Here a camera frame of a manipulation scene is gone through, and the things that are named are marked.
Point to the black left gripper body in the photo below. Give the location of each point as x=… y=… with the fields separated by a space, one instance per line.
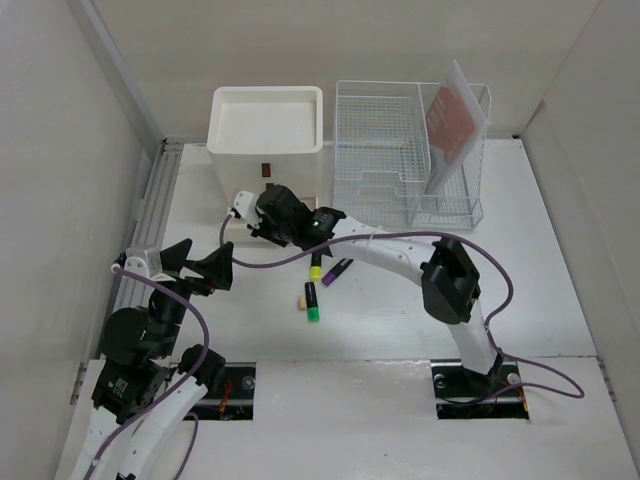
x=169 y=307

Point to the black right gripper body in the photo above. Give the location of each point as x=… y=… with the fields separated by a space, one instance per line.
x=281 y=235

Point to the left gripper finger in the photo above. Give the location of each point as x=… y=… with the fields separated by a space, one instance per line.
x=175 y=258
x=216 y=270

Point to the white bottom drawer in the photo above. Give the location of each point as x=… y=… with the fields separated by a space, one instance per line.
x=238 y=231

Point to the white drawer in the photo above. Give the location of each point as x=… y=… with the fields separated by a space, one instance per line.
x=238 y=231
x=304 y=189
x=288 y=168

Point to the yellow highlighter marker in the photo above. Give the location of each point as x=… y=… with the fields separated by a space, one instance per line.
x=316 y=267

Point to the purple highlighter marker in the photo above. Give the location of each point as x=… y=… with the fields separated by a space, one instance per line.
x=336 y=271

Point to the white top drawer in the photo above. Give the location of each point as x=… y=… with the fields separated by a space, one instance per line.
x=288 y=168

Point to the green highlighter marker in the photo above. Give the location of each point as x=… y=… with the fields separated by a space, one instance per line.
x=311 y=302

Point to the clear mesh document pouch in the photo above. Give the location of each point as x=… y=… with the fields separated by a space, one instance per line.
x=455 y=124

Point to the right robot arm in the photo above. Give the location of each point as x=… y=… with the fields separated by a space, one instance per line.
x=448 y=278

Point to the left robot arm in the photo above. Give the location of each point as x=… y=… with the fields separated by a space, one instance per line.
x=137 y=402

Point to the white drawer organizer body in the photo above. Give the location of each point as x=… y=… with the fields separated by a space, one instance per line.
x=267 y=120

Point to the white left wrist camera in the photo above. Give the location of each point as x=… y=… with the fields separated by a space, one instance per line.
x=143 y=260

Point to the aluminium rail frame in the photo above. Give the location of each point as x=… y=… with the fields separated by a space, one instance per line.
x=150 y=215

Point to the white wire mesh file rack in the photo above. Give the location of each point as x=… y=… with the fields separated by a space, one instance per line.
x=382 y=160

